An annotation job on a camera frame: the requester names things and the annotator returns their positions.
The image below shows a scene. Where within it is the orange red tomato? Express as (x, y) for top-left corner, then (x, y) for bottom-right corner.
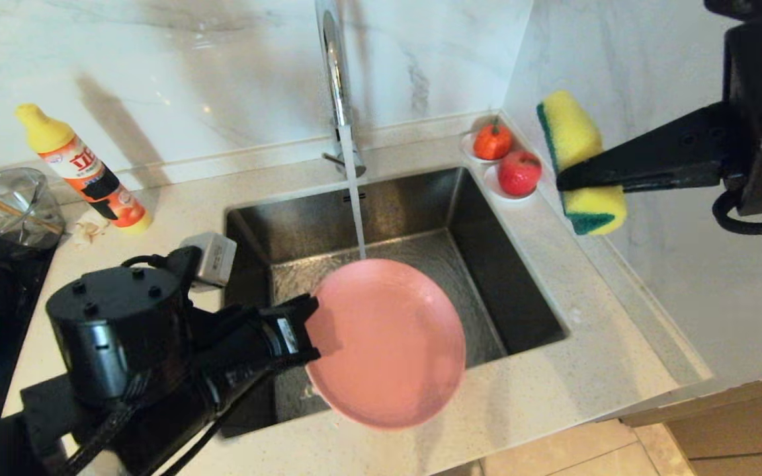
(474, 118), (515, 161)

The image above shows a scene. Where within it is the yellow-capped dish soap bottle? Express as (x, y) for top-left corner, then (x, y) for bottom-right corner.
(15, 103), (154, 235)

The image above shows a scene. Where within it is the crumpled white paper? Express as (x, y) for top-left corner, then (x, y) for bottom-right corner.
(70, 212), (113, 247)

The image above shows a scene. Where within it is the small white dish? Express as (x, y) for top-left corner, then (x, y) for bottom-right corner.
(460, 131), (514, 165)
(484, 164), (540, 201)

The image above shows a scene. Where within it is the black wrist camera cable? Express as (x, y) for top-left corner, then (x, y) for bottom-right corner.
(120, 253), (183, 273)

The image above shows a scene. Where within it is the light wooden cabinet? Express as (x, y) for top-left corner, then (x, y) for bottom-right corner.
(619, 367), (762, 476)

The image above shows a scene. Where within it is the chrome faucet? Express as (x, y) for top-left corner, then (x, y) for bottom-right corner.
(314, 0), (367, 180)

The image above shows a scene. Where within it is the red apple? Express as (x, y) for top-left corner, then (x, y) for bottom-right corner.
(498, 151), (544, 197)

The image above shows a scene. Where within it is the clear glass bowl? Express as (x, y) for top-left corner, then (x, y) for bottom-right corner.
(0, 167), (66, 255)

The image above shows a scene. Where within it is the stainless steel sink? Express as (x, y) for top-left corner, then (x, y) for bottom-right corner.
(219, 165), (570, 439)

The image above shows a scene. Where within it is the pink plate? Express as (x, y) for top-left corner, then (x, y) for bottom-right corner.
(305, 258), (468, 431)

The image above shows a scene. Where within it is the yellow green sponge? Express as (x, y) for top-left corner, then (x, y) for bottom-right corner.
(536, 90), (628, 236)

